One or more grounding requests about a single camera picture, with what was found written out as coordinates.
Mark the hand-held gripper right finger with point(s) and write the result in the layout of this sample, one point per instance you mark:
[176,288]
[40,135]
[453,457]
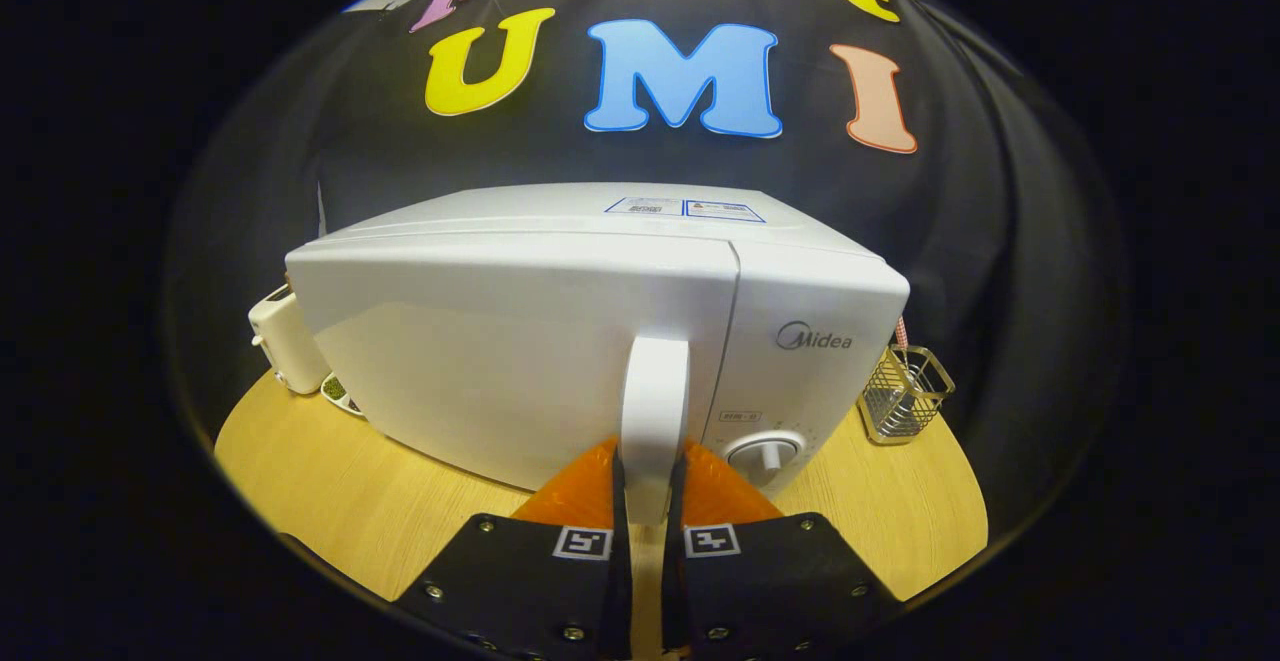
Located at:
[675,571]

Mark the pink striped straw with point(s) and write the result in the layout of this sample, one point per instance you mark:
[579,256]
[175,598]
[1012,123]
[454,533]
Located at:
[901,333]

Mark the white toaster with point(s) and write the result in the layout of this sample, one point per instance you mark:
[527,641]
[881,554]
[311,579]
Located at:
[290,341]

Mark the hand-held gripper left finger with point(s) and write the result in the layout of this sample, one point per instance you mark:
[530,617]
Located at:
[620,561]

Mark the white microwave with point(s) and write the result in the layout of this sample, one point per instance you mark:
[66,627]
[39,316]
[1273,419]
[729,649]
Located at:
[500,341]

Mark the white divided bean dish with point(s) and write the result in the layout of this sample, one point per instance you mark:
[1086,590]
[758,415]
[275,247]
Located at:
[340,396]

